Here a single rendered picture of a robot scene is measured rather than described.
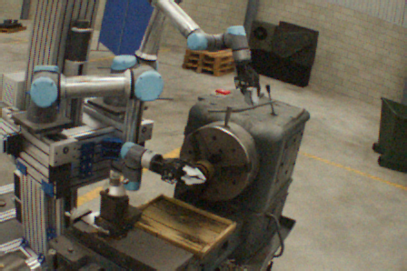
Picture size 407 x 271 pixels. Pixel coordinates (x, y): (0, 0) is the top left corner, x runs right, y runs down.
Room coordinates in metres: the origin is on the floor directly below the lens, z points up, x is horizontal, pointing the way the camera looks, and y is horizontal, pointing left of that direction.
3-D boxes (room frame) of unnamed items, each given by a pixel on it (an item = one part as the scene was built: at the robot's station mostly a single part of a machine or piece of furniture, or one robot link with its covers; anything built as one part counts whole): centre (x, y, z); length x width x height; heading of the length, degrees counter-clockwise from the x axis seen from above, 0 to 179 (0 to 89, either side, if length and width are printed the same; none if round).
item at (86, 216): (1.19, 0.18, 0.95); 0.43 x 0.17 x 0.05; 66
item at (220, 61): (9.93, 0.16, 0.22); 1.25 x 0.86 x 0.44; 161
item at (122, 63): (2.05, 0.44, 1.33); 0.13 x 0.12 x 0.14; 147
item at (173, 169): (1.58, 0.11, 1.08); 0.12 x 0.09 x 0.08; 66
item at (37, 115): (1.61, 0.69, 1.21); 0.15 x 0.15 x 0.10
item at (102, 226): (1.24, 0.23, 0.99); 0.20 x 0.10 x 0.05; 156
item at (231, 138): (1.75, -0.08, 1.08); 0.32 x 0.09 x 0.32; 66
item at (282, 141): (2.13, -0.22, 1.06); 0.59 x 0.48 x 0.39; 156
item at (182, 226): (1.51, 0.02, 0.89); 0.36 x 0.30 x 0.04; 66
